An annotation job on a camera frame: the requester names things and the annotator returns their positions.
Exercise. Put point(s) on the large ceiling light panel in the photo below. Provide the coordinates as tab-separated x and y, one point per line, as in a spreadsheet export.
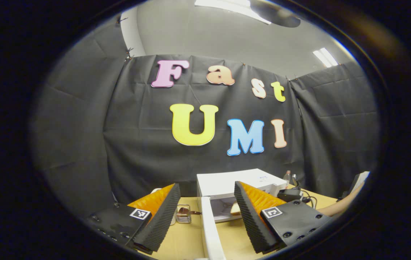
234	7

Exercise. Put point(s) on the white microwave oven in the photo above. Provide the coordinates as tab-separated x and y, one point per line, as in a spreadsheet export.
223	184

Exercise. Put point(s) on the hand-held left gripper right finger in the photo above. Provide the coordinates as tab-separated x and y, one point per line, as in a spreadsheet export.
250	224

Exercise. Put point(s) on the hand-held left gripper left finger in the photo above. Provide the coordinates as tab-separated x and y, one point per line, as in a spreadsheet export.
162	220

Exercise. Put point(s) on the black backdrop cloth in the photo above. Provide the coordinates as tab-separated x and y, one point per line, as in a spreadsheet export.
147	155

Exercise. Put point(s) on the brown utensil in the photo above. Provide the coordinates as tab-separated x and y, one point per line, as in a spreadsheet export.
191	212

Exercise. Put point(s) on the sandwich with lettuce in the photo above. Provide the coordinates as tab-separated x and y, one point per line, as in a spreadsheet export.
235	209

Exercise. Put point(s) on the clear bottle with red label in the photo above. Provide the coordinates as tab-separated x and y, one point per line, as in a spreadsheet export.
287	177

